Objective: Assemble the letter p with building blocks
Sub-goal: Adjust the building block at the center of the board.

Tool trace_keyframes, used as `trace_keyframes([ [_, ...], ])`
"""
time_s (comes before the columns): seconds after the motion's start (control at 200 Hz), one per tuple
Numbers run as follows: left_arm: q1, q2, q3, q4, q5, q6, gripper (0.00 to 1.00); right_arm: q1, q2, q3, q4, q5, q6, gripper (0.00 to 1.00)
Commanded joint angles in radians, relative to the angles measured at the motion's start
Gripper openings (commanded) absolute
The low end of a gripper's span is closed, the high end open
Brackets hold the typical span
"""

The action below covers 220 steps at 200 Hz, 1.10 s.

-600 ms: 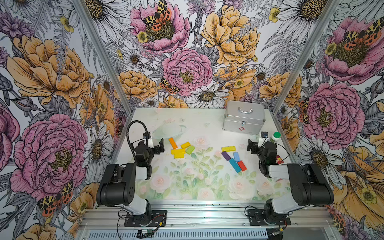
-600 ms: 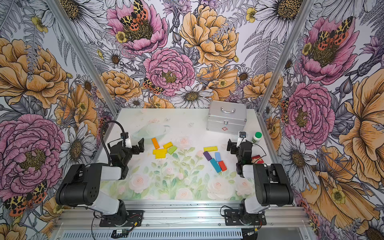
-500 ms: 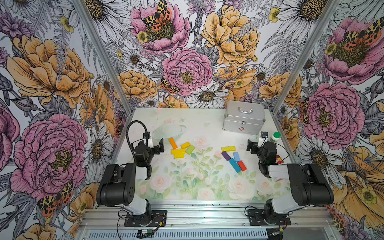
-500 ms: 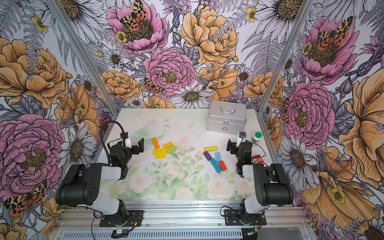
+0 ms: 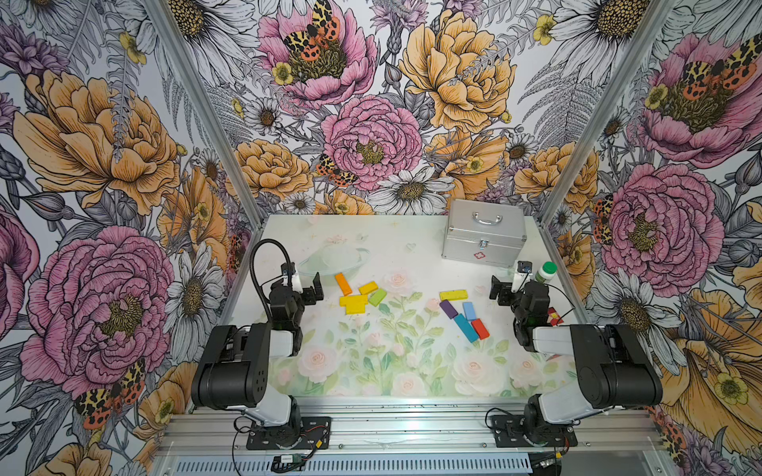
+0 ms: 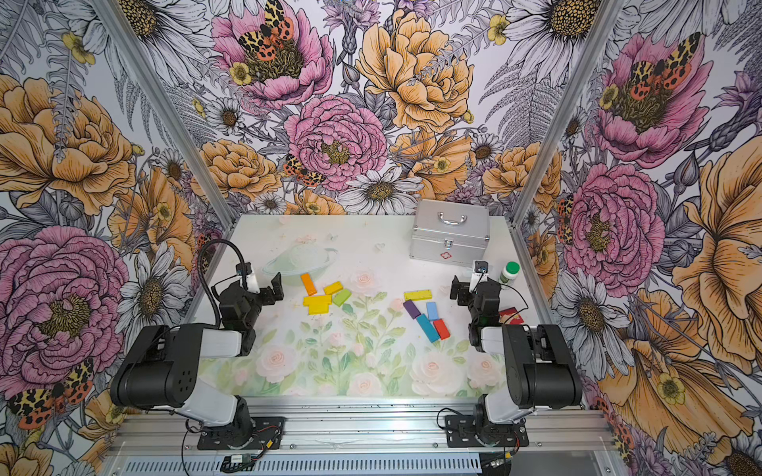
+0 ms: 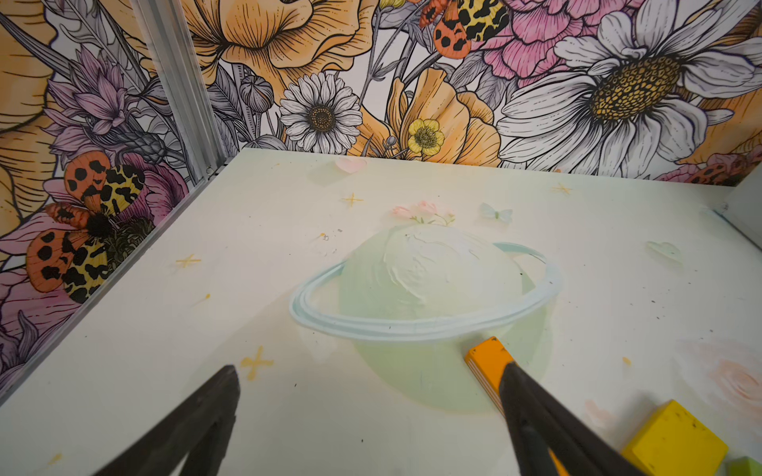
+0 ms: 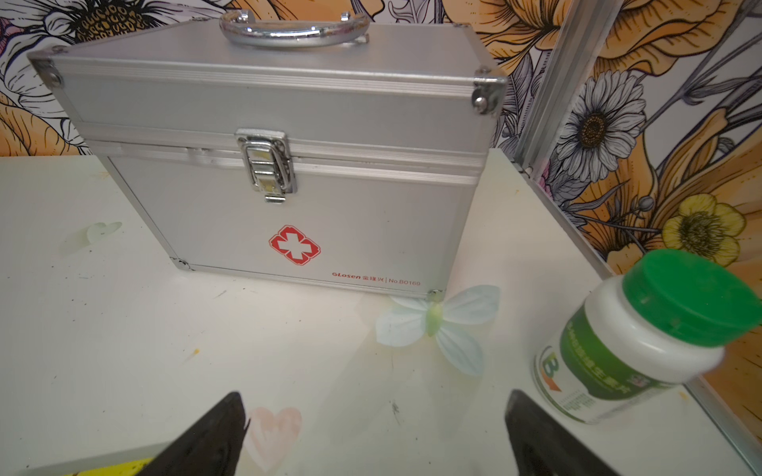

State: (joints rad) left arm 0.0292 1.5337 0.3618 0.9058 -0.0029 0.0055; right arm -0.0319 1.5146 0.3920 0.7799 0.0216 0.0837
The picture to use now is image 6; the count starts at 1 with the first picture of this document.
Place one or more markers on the orange block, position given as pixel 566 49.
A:
pixel 309 284

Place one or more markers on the clear glass bowl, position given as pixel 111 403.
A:
pixel 302 259

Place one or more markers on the light blue block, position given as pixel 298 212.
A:
pixel 432 311

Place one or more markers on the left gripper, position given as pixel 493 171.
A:
pixel 270 298

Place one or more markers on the white green-capped bottle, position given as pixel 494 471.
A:
pixel 510 272

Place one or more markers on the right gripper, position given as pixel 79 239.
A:
pixel 463 291

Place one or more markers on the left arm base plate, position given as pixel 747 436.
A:
pixel 260 433

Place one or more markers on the purple block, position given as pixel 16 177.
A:
pixel 412 309

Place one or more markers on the red block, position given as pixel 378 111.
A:
pixel 441 329

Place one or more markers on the yellow small block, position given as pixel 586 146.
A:
pixel 333 288

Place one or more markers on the red bandage box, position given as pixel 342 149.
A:
pixel 510 316

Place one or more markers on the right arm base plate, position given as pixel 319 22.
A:
pixel 464 431

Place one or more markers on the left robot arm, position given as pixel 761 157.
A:
pixel 160 371

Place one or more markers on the aluminium rail frame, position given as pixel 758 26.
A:
pixel 369 436

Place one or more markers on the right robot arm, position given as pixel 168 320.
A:
pixel 539 372

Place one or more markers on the yellow flat block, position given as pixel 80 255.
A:
pixel 423 295

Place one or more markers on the silver metal case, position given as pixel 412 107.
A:
pixel 449 233

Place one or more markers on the yellow long block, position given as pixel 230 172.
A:
pixel 319 309
pixel 317 301

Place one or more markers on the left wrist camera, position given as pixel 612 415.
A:
pixel 248 278

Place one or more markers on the lime green block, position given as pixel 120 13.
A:
pixel 339 298

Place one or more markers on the teal block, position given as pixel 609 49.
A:
pixel 428 328

